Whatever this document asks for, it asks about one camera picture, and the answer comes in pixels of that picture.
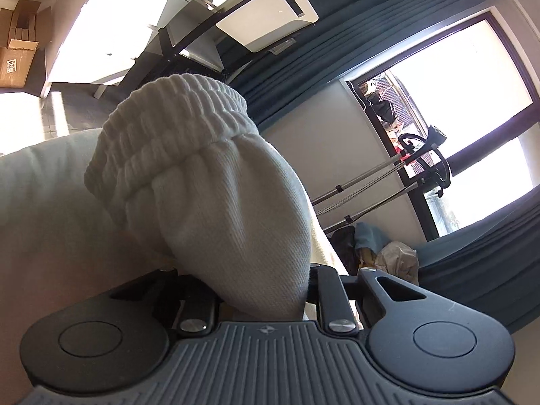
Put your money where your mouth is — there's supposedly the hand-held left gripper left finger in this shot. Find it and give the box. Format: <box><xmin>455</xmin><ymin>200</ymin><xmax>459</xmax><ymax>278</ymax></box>
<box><xmin>107</xmin><ymin>268</ymin><xmax>220</xmax><ymax>336</ymax></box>

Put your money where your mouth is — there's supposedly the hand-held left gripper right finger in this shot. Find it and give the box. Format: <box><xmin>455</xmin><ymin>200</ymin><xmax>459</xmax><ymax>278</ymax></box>
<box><xmin>308</xmin><ymin>264</ymin><xmax>461</xmax><ymax>336</ymax></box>

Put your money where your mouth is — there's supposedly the black bag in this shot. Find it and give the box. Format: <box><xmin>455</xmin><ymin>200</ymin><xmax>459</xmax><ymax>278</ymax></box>
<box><xmin>328</xmin><ymin>225</ymin><xmax>358</xmax><ymax>276</ymax></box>

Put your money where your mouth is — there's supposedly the blue cloth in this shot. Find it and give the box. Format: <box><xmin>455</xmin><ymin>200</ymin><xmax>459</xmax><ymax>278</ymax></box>
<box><xmin>354</xmin><ymin>221</ymin><xmax>392</xmax><ymax>262</ymax></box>

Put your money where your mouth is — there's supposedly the garment steamer stand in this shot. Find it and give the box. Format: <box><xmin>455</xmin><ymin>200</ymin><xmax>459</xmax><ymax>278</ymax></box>
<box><xmin>310</xmin><ymin>124</ymin><xmax>453</xmax><ymax>225</ymax></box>

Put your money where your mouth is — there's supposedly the blue curtain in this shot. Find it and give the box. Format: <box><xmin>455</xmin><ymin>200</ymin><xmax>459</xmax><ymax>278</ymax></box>
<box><xmin>415</xmin><ymin>188</ymin><xmax>540</xmax><ymax>335</ymax></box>
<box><xmin>223</xmin><ymin>0</ymin><xmax>505</xmax><ymax>133</ymax></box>

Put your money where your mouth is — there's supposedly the dark framed window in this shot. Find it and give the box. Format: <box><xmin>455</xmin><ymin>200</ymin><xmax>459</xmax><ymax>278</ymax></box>
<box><xmin>345</xmin><ymin>12</ymin><xmax>540</xmax><ymax>241</ymax></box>

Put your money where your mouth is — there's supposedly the white desk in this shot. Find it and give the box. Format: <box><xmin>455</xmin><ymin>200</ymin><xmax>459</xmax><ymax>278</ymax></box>
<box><xmin>41</xmin><ymin>0</ymin><xmax>225</xmax><ymax>99</ymax></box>

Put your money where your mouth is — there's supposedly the flat cardboard box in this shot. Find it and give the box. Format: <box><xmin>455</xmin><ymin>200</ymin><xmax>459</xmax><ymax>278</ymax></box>
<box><xmin>0</xmin><ymin>46</ymin><xmax>38</xmax><ymax>88</ymax></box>

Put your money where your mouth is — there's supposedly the open cardboard box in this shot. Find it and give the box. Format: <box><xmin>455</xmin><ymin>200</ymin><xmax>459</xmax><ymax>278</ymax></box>
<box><xmin>6</xmin><ymin>0</ymin><xmax>54</xmax><ymax>50</ymax></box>

